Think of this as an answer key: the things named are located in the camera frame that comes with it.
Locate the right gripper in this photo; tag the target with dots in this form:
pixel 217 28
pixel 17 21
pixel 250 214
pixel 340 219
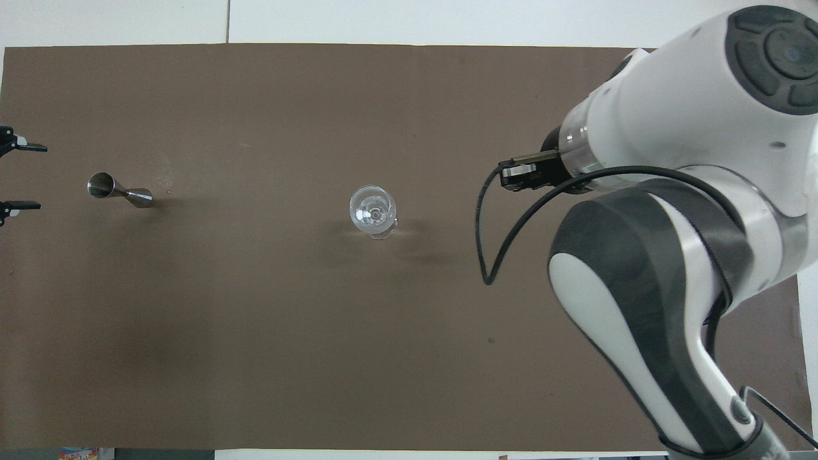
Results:
pixel 551 174

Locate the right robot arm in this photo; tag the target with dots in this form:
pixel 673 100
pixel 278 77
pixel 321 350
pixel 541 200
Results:
pixel 677 115

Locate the clear wine glass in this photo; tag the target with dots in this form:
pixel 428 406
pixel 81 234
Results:
pixel 373 211

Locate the steel double jigger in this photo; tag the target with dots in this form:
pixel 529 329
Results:
pixel 121 190

